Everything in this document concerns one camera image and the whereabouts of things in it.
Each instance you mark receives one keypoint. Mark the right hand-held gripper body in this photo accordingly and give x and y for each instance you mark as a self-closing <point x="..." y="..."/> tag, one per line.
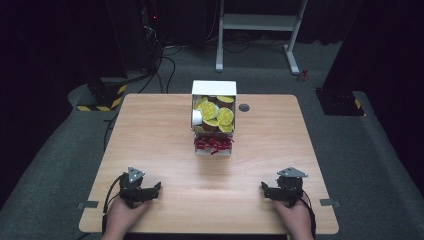
<point x="289" y="188"/>

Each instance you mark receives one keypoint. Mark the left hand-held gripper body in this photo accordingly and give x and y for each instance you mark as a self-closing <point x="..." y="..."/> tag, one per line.
<point x="131" y="190"/>

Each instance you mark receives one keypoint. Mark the person's left hand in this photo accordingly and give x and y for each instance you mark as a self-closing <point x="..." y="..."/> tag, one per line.
<point x="121" y="218"/>

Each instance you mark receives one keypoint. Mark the person's right hand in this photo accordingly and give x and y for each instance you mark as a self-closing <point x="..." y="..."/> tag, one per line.
<point x="295" y="218"/>

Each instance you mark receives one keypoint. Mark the grey tape piece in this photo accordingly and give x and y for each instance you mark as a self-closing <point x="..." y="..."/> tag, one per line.
<point x="88" y="204"/>
<point x="330" y="202"/>

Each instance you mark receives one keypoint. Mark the red shredded paper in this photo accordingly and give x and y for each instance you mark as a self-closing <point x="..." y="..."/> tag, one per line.
<point x="213" y="142"/>

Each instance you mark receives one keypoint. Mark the white plastic capsule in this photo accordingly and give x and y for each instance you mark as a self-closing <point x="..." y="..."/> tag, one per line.
<point x="196" y="117"/>

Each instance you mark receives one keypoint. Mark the grey table grommet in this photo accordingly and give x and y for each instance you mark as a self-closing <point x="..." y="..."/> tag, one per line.
<point x="244" y="107"/>

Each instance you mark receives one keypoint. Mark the pile of yellow-lidded capsules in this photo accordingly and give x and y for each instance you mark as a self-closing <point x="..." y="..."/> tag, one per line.
<point x="216" y="113"/>

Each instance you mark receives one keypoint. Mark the black yellow striped stand base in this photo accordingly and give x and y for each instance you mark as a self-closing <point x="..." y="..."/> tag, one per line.
<point x="110" y="96"/>

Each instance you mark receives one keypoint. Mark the white cardboard box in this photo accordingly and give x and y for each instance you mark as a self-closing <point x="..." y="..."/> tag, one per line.
<point x="214" y="88"/>

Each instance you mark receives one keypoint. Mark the small red object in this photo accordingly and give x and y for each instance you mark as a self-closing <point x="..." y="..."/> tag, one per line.
<point x="302" y="75"/>

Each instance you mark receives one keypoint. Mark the dark equipment rack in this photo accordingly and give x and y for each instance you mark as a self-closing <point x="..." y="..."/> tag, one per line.
<point x="150" y="30"/>

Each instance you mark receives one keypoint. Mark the white metal stand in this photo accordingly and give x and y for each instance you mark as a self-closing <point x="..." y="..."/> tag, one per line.
<point x="256" y="22"/>

